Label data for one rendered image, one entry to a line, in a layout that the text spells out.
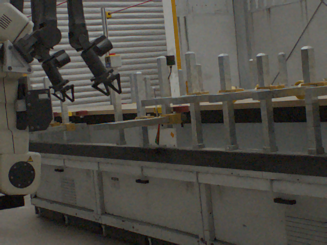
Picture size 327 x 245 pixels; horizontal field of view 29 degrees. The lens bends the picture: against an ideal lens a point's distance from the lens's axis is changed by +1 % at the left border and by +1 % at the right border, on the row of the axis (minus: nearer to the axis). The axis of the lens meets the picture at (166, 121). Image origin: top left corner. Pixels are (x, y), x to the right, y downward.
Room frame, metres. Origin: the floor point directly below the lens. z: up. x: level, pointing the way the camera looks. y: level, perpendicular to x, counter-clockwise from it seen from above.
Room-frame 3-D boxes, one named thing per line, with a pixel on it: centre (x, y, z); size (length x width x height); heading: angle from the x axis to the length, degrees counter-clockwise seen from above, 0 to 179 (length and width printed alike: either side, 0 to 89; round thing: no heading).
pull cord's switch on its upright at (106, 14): (5.98, 0.47, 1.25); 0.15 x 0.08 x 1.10; 33
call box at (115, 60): (3.66, 0.28, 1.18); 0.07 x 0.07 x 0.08; 33
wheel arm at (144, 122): (3.12, 0.09, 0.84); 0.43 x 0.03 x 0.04; 123
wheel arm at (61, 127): (4.19, 0.74, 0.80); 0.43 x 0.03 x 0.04; 123
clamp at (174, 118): (3.21, -0.02, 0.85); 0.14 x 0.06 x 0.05; 33
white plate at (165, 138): (3.24, 0.03, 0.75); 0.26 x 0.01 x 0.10; 33
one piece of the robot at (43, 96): (2.56, 0.56, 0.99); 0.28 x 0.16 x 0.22; 30
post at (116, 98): (3.66, 0.28, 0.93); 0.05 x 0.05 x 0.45; 33
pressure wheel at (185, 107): (3.23, -0.08, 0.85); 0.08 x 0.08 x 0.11
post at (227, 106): (2.81, -0.28, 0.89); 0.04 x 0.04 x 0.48; 33
